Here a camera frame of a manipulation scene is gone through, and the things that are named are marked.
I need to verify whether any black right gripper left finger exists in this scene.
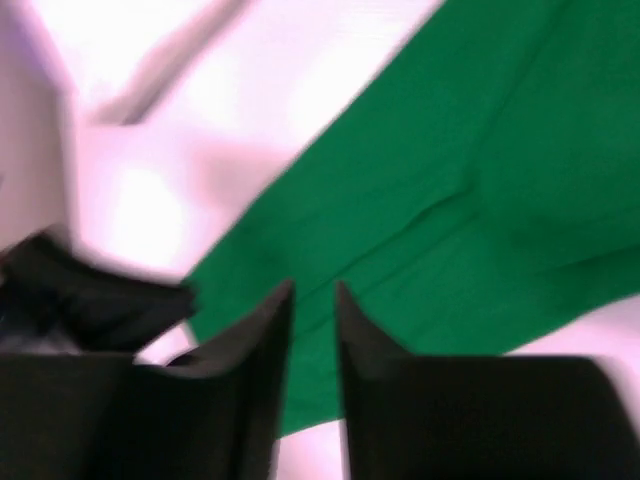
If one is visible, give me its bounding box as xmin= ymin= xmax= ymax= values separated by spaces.
xmin=1 ymin=281 xmax=295 ymax=479

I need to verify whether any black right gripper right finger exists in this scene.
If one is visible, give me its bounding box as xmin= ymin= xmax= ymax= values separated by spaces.
xmin=335 ymin=284 xmax=639 ymax=479

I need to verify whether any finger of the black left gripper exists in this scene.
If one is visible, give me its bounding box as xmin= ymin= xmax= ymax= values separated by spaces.
xmin=1 ymin=234 xmax=195 ymax=353

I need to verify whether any green garment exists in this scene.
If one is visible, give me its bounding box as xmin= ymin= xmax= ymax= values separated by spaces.
xmin=191 ymin=1 xmax=639 ymax=434

